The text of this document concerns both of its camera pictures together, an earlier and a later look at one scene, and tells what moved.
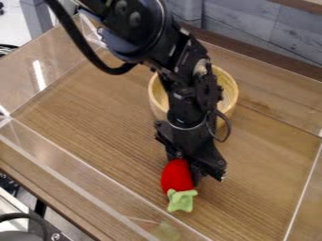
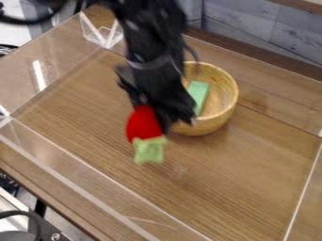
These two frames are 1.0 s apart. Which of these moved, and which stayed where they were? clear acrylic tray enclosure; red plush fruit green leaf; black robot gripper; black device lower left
Moved: red plush fruit green leaf; black robot gripper
Stayed: black device lower left; clear acrylic tray enclosure
